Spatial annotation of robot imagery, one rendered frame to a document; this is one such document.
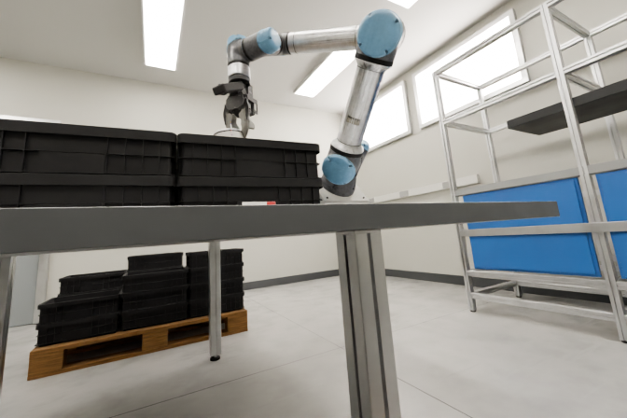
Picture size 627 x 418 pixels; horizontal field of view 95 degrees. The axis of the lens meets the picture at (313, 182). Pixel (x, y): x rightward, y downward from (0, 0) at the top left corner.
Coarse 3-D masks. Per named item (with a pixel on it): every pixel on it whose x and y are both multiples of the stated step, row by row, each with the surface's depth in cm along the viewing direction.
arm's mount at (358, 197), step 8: (320, 176) 124; (320, 192) 114; (328, 192) 116; (360, 192) 123; (328, 200) 111; (336, 200) 113; (344, 200) 115; (352, 200) 116; (360, 200) 118; (368, 200) 120
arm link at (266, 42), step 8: (264, 32) 90; (272, 32) 92; (248, 40) 93; (256, 40) 92; (264, 40) 91; (272, 40) 91; (280, 40) 95; (248, 48) 93; (256, 48) 93; (264, 48) 92; (272, 48) 92; (280, 48) 100; (248, 56) 95; (256, 56) 95; (264, 56) 96
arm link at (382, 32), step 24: (360, 24) 77; (384, 24) 75; (360, 48) 78; (384, 48) 76; (360, 72) 84; (384, 72) 85; (360, 96) 86; (360, 120) 90; (336, 144) 95; (360, 144) 96; (336, 168) 96
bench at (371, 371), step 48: (0, 240) 25; (48, 240) 26; (96, 240) 28; (144, 240) 30; (192, 240) 32; (336, 240) 54; (0, 288) 127; (384, 288) 50; (0, 336) 124; (384, 336) 48; (0, 384) 124; (384, 384) 46
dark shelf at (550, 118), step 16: (624, 80) 151; (576, 96) 169; (592, 96) 162; (608, 96) 158; (624, 96) 160; (544, 112) 182; (560, 112) 177; (592, 112) 181; (608, 112) 183; (512, 128) 200; (528, 128) 203; (544, 128) 205; (560, 128) 208
